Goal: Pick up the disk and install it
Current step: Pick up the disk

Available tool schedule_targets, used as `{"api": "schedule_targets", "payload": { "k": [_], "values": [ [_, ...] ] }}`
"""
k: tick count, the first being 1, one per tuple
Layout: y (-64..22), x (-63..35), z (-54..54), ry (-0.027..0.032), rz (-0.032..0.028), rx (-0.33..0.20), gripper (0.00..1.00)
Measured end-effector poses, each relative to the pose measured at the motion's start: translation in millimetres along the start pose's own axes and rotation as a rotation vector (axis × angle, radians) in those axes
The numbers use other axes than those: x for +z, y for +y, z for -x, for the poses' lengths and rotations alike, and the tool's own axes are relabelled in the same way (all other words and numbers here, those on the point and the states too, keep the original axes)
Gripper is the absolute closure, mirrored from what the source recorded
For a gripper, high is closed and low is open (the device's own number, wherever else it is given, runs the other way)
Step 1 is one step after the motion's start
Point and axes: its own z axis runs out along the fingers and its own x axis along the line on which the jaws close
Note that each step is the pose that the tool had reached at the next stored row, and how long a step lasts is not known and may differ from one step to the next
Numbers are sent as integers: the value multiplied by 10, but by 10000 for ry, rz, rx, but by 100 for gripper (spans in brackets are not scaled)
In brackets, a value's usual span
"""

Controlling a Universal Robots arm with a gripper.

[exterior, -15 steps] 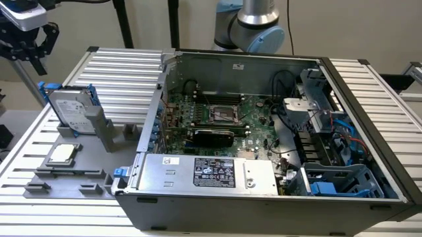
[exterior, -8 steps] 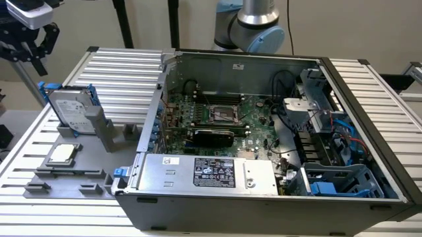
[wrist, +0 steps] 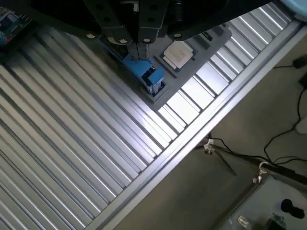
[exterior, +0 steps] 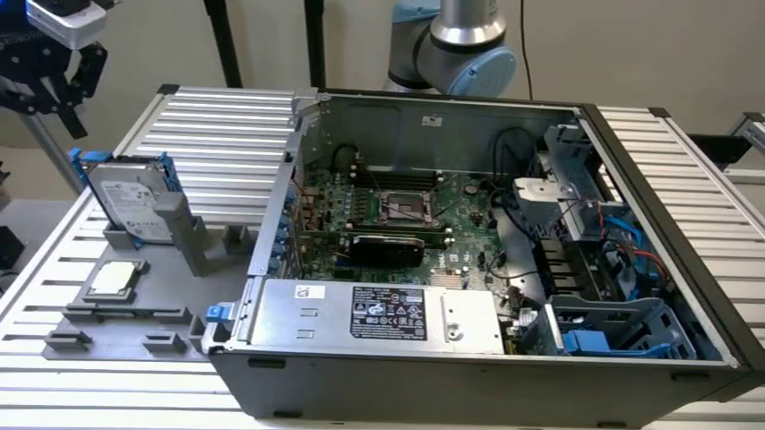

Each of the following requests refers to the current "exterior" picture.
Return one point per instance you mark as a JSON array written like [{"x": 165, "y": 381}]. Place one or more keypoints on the black RAM slot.
[
  {"x": 396, "y": 172},
  {"x": 396, "y": 181},
  {"x": 370, "y": 229}
]

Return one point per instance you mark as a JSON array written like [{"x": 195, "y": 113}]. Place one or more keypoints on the black fan shroud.
[{"x": 562, "y": 264}]

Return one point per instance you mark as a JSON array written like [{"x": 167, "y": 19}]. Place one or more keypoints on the CPU socket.
[{"x": 403, "y": 206}]

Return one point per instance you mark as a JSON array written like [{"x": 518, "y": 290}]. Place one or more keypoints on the thin metal locking lever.
[
  {"x": 444, "y": 210},
  {"x": 388, "y": 197}
]

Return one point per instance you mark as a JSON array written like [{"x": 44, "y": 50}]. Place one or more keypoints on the hard disk with blue bracket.
[{"x": 128, "y": 201}]

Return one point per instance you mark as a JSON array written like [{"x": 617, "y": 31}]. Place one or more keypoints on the aluminium frame rail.
[{"x": 746, "y": 130}]

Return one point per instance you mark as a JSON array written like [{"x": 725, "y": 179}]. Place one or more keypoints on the blue-grey disk bay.
[{"x": 627, "y": 313}]

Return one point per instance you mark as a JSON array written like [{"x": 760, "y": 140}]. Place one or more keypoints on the silver metal drive cage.
[{"x": 567, "y": 179}]

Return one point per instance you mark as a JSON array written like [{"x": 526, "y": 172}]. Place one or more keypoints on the black PC case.
[{"x": 418, "y": 385}]

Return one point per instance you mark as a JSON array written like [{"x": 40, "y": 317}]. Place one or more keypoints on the silver tripod leg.
[{"x": 51, "y": 152}]

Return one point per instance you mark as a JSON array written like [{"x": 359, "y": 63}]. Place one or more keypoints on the silver power supply unit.
[{"x": 370, "y": 313}]

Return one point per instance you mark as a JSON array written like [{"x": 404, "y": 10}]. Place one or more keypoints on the black stand pole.
[
  {"x": 315, "y": 45},
  {"x": 224, "y": 45}
]

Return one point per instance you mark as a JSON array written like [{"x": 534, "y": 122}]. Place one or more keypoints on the blue case latch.
[{"x": 216, "y": 312}]

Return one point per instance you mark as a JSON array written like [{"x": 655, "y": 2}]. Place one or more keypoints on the black graphics card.
[{"x": 384, "y": 248}]

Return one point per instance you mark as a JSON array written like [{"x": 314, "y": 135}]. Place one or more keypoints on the grey parts rack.
[{"x": 161, "y": 322}]

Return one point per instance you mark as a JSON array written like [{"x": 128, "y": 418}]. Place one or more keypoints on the green motherboard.
[{"x": 471, "y": 242}]

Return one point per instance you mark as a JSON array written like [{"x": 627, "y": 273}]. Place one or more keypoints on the blue disk bay clip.
[{"x": 585, "y": 342}]

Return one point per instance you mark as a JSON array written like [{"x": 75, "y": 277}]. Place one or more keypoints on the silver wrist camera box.
[{"x": 65, "y": 24}]

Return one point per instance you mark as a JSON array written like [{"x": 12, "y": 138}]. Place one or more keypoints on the black bracket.
[{"x": 714, "y": 148}]

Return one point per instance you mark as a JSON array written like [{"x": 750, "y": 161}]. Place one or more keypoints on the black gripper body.
[{"x": 29, "y": 62}]

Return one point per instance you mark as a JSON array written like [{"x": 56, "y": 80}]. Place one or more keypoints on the small black box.
[{"x": 8, "y": 248}]

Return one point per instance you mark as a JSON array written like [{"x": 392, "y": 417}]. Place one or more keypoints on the small silver heat sink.
[{"x": 448, "y": 282}]

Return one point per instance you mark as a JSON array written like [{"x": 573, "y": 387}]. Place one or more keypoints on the silver CPU chip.
[{"x": 113, "y": 277}]

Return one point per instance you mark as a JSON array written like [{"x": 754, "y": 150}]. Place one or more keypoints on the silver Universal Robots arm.
[{"x": 454, "y": 40}]

